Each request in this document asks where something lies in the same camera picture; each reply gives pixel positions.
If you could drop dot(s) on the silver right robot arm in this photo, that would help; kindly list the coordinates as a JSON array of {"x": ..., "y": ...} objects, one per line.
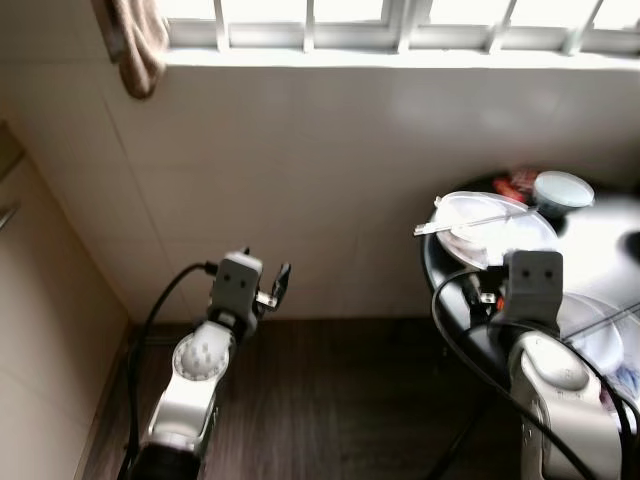
[{"x": 560, "y": 400}]

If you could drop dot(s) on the black round table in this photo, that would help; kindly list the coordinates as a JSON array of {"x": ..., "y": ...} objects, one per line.
[{"x": 610, "y": 215}]

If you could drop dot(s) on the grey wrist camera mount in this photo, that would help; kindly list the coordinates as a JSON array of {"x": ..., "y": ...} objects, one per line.
[
  {"x": 237, "y": 285},
  {"x": 530, "y": 285}
]

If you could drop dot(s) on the white window frame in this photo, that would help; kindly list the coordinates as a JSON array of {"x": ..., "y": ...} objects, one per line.
[{"x": 400, "y": 38}]

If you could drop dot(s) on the silver metal chopstick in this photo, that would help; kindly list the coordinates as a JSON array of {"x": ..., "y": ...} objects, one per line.
[
  {"x": 440, "y": 229},
  {"x": 605, "y": 322},
  {"x": 470, "y": 220}
]

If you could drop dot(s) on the small blue white bowl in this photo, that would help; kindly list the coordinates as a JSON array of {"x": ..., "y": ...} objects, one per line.
[{"x": 563, "y": 190}]

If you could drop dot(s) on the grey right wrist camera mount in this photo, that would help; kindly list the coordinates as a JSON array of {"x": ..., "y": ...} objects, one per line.
[{"x": 530, "y": 285}]

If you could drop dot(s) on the brown hanging towel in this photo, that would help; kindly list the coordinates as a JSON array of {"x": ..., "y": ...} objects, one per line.
[{"x": 140, "y": 50}]

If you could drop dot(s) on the floral print plate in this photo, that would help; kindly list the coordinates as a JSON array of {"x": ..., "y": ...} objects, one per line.
[{"x": 625, "y": 390}]

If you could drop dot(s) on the white kitchen base cabinet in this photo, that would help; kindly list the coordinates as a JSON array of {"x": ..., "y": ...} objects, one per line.
[{"x": 40, "y": 350}]

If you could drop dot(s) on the white dinner plate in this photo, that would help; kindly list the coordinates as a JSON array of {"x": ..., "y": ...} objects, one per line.
[{"x": 480, "y": 210}]

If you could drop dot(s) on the red snack packet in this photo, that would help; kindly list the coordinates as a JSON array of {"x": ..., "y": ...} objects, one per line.
[{"x": 518, "y": 185}]

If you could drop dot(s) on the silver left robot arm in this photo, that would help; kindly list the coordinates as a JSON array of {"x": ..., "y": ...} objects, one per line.
[{"x": 190, "y": 400}]

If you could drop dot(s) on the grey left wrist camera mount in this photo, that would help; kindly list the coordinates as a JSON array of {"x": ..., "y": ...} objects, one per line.
[{"x": 237, "y": 285}]

